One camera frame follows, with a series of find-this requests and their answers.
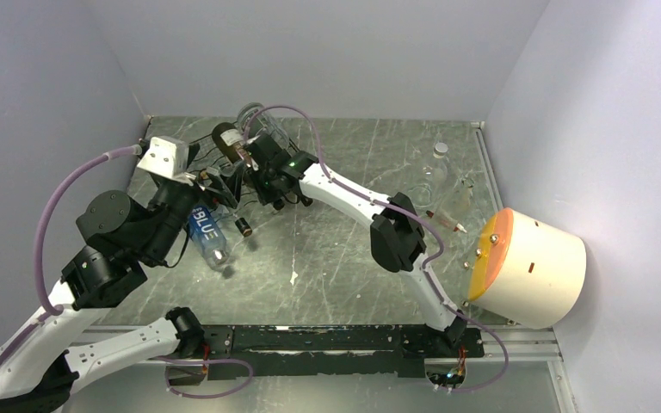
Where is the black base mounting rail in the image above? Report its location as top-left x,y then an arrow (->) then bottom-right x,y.
170,324 -> 485,380

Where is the cream drum orange lid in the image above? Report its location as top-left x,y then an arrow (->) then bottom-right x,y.
467,207 -> 587,329

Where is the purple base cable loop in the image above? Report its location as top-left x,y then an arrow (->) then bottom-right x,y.
147,355 -> 256,400

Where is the tall dark wine bottle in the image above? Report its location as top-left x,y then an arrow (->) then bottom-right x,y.
211,122 -> 250,166

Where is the square black-capped liquor bottle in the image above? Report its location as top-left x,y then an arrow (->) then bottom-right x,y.
234,217 -> 253,237

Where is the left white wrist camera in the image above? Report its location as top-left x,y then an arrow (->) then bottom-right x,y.
137,136 -> 191,184

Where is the clear round silver-capped bottle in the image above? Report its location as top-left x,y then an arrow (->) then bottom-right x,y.
237,102 -> 290,149

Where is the black wire wine rack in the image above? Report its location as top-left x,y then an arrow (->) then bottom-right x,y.
188,133 -> 315,192

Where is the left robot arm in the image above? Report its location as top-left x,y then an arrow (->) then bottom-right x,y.
0,178 -> 214,412

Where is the clear bottle red label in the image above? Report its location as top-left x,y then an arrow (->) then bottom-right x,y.
425,177 -> 475,233

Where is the blue liquid glass bottle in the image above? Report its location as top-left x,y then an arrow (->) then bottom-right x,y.
188,203 -> 229,270

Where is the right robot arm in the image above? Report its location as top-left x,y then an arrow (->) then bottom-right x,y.
245,134 -> 467,356

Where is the dark green labelled wine bottle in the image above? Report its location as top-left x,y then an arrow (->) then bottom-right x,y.
271,194 -> 313,211

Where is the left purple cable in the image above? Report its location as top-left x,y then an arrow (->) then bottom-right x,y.
0,145 -> 144,413

